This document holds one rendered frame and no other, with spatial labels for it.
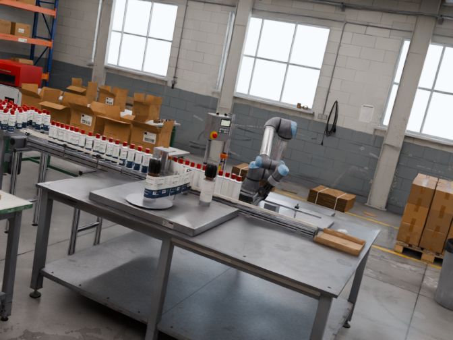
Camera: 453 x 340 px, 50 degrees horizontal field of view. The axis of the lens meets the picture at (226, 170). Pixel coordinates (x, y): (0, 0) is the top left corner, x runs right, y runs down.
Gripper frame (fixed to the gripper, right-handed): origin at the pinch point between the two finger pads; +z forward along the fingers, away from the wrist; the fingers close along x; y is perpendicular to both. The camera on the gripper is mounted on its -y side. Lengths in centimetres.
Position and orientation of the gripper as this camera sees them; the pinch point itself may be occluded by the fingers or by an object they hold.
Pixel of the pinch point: (255, 201)
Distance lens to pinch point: 357.5
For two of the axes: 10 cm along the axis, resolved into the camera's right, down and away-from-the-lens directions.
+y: -4.3, 1.1, -9.0
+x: 6.7, 7.0, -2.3
